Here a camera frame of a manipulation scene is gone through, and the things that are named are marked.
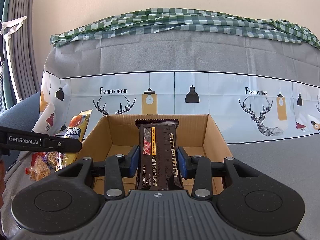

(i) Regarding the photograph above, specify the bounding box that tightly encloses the black truffle cracker pack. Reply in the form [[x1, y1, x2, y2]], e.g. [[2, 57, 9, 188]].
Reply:
[[136, 119, 183, 191]]

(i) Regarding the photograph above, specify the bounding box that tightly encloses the clear bag of crackers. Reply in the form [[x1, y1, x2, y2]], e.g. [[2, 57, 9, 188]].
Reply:
[[25, 152, 67, 181]]

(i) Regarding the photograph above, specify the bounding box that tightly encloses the yellow cow candy pack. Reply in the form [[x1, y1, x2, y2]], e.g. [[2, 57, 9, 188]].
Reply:
[[55, 109, 92, 171]]

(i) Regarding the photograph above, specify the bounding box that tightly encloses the person's left hand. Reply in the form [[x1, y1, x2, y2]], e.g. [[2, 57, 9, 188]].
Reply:
[[0, 159, 5, 208]]

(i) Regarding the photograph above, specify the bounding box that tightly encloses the blue sofa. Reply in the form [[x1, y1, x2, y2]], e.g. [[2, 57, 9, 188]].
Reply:
[[0, 90, 42, 173]]

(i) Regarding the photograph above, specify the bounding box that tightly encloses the brown cardboard box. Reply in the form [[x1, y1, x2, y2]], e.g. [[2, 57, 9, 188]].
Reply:
[[79, 113, 234, 196]]

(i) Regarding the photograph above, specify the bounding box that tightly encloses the deer print sofa cover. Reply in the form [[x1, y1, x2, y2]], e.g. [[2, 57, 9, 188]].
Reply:
[[0, 29, 320, 240]]

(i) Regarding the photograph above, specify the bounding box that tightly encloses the white floor stand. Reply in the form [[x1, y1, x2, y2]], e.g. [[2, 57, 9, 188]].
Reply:
[[1, 16, 27, 62]]

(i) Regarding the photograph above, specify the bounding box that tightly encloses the grey curtain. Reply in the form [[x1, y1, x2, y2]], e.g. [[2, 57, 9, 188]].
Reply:
[[1, 0, 40, 111]]

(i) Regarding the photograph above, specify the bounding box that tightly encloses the green checkered cloth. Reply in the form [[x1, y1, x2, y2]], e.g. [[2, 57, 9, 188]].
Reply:
[[50, 8, 319, 49]]

